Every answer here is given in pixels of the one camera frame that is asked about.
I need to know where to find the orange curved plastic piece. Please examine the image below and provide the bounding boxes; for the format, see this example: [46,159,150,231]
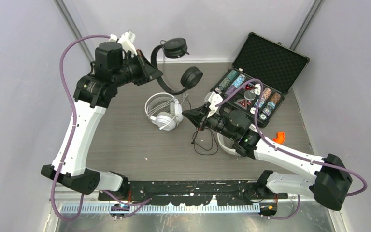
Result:
[272,131,285,145]

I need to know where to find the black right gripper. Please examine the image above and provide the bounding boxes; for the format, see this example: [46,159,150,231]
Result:
[183,103,237,140]

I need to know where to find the small white headphones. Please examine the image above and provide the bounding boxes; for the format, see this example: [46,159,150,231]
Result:
[144,92,184,131]

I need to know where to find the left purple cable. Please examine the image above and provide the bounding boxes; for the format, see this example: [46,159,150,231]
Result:
[50,34,117,222]

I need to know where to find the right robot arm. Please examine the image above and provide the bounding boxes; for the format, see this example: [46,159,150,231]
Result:
[182,106,353,211]

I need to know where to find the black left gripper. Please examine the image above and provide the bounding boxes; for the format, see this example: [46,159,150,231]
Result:
[112,49,162,87]

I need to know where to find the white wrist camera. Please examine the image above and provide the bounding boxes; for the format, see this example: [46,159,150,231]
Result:
[108,30,138,56]
[203,91,223,118]

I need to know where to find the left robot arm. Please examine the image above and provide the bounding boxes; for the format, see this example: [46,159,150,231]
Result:
[41,42,162,200]

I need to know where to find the large white grey headphones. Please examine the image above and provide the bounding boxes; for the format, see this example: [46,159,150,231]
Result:
[216,123,260,158]

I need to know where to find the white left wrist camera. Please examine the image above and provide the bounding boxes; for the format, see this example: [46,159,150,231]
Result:
[108,30,138,56]

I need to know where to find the black headphone cable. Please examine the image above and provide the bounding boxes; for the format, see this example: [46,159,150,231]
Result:
[185,96,219,157]

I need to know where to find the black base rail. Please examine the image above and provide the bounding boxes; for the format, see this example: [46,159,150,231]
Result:
[112,180,288,206]

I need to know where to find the white headphone cable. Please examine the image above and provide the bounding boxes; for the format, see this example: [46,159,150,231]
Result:
[147,92,189,117]

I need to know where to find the black poker chip case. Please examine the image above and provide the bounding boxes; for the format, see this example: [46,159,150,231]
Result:
[211,32,310,128]

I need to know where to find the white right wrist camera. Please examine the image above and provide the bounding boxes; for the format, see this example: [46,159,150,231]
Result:
[203,91,223,118]

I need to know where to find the black headphones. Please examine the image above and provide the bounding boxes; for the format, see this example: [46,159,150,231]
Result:
[150,38,204,95]

